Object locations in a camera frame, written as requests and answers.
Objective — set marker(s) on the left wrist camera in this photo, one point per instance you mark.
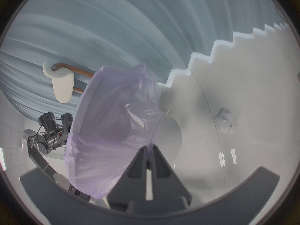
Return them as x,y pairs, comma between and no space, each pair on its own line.
66,119

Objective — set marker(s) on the white trash bin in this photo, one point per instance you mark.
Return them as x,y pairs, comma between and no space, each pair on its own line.
172,137

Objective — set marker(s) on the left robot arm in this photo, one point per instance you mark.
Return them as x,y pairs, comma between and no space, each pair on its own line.
48,123

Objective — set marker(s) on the crumpled white paper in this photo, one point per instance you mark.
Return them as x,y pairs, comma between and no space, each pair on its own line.
225,122

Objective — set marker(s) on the white cushioned wooden chair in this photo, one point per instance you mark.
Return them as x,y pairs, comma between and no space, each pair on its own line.
62,88

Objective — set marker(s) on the blue-grey curtain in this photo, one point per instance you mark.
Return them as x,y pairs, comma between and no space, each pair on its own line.
117,31

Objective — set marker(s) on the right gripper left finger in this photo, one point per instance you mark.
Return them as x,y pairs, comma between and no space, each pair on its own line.
126,191

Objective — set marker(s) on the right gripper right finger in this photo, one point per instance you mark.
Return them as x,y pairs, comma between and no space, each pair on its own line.
173,191

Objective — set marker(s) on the purple plastic bag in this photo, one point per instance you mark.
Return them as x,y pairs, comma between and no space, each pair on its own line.
105,137

